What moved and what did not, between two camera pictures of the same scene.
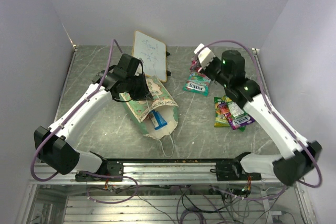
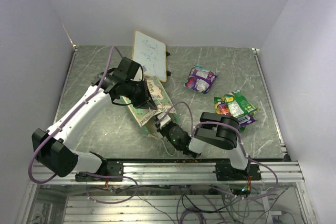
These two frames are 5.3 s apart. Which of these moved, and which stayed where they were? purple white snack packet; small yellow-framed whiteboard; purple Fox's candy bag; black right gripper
Moved: black right gripper; purple white snack packet
Stayed: small yellow-framed whiteboard; purple Fox's candy bag
